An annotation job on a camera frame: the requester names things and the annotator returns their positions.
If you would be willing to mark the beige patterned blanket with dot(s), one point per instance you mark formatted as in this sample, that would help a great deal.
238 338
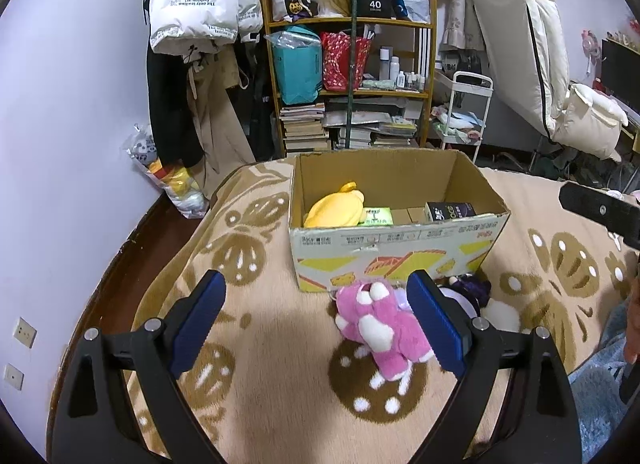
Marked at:
280 344

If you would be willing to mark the black monitor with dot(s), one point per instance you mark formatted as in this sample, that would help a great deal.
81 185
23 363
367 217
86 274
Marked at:
620 69

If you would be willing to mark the white and purple plush doll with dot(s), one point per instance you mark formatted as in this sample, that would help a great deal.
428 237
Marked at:
470 286

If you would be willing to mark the teal bag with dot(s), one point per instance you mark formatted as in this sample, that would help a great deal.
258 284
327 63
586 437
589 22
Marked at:
297 69

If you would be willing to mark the red gift bag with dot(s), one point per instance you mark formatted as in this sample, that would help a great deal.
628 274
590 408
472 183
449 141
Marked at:
340 62

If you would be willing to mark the plastic bag of plush toys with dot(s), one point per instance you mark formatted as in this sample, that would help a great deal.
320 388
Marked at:
180 189

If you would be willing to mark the green pole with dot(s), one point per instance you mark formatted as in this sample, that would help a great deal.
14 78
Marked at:
352 69

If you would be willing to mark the wooden shelf unit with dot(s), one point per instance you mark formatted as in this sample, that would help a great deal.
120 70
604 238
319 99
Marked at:
390 23

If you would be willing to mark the row of toiletry bottles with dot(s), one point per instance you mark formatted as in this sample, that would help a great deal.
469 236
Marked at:
400 74

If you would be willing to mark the green tissue pack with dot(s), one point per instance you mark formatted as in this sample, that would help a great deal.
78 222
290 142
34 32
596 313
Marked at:
375 216

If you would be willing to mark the printed cardboard box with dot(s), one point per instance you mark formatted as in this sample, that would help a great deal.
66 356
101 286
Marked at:
390 244

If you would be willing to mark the white wall socket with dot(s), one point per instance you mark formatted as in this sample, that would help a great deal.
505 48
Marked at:
13 376
25 332

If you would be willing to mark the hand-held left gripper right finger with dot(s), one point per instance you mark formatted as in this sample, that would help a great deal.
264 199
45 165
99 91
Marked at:
435 329

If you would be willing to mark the stack of books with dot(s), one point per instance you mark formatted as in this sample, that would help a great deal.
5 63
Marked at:
302 129

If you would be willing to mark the blue fluffy cloth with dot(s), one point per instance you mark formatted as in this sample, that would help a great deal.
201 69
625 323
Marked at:
600 394

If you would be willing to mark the pink fan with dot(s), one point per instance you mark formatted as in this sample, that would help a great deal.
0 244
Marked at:
591 42

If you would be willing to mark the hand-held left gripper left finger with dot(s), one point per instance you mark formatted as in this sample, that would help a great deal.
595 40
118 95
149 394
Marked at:
197 324

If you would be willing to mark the black hanging garment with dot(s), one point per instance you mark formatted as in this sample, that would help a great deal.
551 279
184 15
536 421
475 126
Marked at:
167 109

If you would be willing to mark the yellow dog plush toy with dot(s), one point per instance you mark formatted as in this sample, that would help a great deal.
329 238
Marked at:
330 209

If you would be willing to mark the beige hanging garment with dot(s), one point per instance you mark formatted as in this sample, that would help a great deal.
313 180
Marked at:
220 134

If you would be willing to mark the white utility cart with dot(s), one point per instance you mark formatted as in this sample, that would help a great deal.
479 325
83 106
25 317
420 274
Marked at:
472 77

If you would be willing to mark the black box marked 40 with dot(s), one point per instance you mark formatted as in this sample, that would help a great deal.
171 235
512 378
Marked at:
375 2

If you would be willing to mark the pink plush toy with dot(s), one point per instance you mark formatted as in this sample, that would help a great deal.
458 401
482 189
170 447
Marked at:
380 329

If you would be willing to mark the small black box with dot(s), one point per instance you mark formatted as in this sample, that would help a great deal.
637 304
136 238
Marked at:
450 210

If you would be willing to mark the pile of papers and magazines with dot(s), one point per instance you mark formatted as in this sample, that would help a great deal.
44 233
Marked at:
375 124

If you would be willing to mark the cream recliner chair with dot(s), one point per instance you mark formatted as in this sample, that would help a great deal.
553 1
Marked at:
515 19

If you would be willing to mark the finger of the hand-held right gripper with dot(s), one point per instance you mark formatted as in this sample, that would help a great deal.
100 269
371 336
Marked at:
585 204

